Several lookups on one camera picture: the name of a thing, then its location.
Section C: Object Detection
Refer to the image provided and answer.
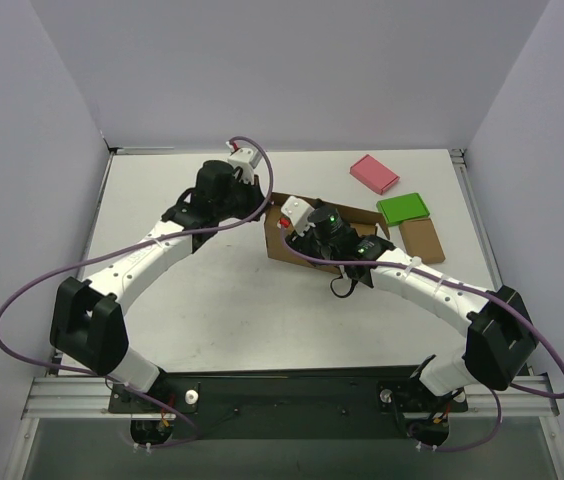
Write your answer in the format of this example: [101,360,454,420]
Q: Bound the pink paper box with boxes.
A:
[349,154,400,195]

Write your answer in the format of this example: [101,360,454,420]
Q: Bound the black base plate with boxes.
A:
[108,366,468,443]

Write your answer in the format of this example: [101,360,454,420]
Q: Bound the green paper box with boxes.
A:
[376,192,430,227]

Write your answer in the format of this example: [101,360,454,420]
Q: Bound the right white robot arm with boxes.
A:
[278,196,538,397]

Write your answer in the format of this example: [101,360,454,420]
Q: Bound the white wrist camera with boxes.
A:
[278,196,315,237]
[226,142,262,184]

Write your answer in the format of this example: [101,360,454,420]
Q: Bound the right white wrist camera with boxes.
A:
[278,196,315,237]

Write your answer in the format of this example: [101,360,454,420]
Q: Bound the small brown cardboard box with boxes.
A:
[399,218,446,264]

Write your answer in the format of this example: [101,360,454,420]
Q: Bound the aluminium frame rail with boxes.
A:
[21,147,563,421]

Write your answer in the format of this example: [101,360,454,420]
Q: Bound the large brown cardboard box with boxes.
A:
[263,192,392,276]

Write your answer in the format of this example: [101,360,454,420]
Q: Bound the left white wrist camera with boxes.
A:
[226,142,262,184]

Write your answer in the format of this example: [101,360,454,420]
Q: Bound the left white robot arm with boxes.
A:
[50,159,267,412]

